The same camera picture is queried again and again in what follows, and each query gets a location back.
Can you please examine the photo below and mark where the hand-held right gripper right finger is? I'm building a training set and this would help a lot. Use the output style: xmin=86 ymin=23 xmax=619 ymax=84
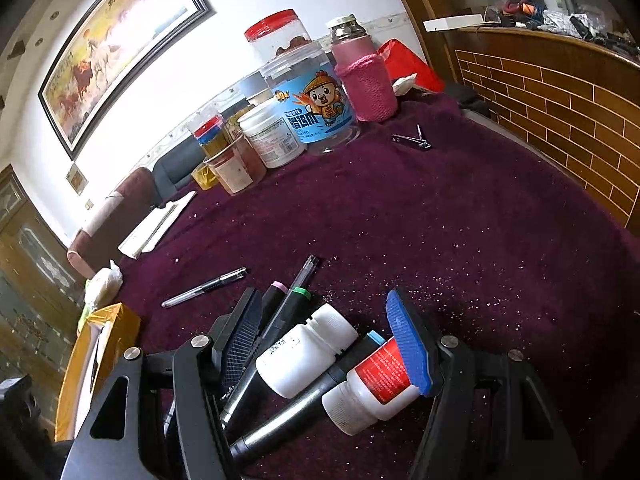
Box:
xmin=386 ymin=288 xmax=583 ymax=480

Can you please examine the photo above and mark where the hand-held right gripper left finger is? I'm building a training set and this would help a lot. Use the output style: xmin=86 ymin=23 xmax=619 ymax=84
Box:
xmin=60 ymin=287 xmax=263 ymax=480

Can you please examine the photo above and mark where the black marker with pink cap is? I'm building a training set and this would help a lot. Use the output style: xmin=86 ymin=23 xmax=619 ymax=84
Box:
xmin=257 ymin=281 xmax=288 ymax=341

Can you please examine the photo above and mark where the black marker with green cap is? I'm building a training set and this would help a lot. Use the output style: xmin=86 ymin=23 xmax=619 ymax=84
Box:
xmin=220 ymin=286 xmax=311 ymax=428

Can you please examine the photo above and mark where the white pill bottle red label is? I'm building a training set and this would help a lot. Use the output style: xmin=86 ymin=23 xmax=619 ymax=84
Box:
xmin=321 ymin=336 xmax=426 ymax=437

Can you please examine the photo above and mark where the black and silver pen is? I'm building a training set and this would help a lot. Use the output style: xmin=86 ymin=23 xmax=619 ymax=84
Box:
xmin=161 ymin=266 xmax=248 ymax=309

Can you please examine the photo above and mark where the plain white pill bottle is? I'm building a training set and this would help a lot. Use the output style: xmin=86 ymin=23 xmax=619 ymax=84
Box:
xmin=255 ymin=302 xmax=359 ymax=400

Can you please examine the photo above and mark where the black marker with blue cap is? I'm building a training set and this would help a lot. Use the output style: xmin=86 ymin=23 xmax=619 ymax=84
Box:
xmin=228 ymin=330 xmax=387 ymax=471

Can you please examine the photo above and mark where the yellow cardboard box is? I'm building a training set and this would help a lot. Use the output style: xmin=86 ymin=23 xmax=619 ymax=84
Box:
xmin=54 ymin=302 xmax=142 ymax=443

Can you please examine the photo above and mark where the white cloth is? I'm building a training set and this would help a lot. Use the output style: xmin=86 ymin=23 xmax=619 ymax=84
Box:
xmin=117 ymin=190 xmax=197 ymax=260

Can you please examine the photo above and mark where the white plastic bag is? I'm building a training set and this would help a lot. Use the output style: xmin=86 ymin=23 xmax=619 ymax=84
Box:
xmin=82 ymin=260 xmax=123 ymax=311

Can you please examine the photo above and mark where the dark grey sofa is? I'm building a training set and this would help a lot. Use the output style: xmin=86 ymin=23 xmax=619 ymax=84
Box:
xmin=151 ymin=147 xmax=206 ymax=206

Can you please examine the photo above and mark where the brown padded chair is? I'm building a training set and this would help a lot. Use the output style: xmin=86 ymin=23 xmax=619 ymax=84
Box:
xmin=67 ymin=166 xmax=158 ymax=281

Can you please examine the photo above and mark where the white labelled plastic jar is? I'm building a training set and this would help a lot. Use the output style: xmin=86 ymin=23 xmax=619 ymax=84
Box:
xmin=237 ymin=105 xmax=306 ymax=170

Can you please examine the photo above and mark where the jar with red blue lid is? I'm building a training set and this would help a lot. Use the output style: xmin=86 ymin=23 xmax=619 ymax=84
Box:
xmin=190 ymin=112 xmax=241 ymax=161

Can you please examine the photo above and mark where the carved wooden door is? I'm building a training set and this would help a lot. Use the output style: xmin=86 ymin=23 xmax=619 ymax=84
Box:
xmin=0 ymin=162 xmax=86 ymax=391

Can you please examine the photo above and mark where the large clear jar cartoon label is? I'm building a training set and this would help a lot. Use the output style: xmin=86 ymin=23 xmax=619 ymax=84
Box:
xmin=259 ymin=42 xmax=362 ymax=156

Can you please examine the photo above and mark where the grey lid jar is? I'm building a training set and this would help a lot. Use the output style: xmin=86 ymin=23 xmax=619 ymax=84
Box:
xmin=240 ymin=72 xmax=276 ymax=107

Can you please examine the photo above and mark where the crumpled white tissue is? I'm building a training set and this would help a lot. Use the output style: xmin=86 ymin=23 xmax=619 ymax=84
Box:
xmin=391 ymin=74 xmax=418 ymax=97

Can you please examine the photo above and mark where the pink bottle with knit sleeve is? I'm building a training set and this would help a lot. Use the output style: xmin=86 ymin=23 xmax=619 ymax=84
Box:
xmin=325 ymin=15 xmax=399 ymax=123

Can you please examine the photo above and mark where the red bag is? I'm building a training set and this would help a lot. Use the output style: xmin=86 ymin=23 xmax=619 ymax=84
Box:
xmin=376 ymin=38 xmax=445 ymax=93

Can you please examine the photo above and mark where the wooden counter with brick pattern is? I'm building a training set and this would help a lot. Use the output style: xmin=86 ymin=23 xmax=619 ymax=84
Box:
xmin=380 ymin=0 xmax=640 ymax=236

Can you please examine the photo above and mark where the clear jar with red lid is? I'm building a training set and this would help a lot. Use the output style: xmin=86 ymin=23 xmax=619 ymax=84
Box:
xmin=244 ymin=9 xmax=313 ymax=68

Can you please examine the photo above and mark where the framed horse painting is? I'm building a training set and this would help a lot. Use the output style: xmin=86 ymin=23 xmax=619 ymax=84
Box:
xmin=38 ymin=0 xmax=216 ymax=160

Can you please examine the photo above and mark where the flat white box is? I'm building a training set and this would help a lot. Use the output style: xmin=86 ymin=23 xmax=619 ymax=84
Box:
xmin=423 ymin=14 xmax=485 ymax=33

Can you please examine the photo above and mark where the counter clutter pile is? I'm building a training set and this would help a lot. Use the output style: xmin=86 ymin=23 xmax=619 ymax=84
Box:
xmin=482 ymin=0 xmax=640 ymax=56

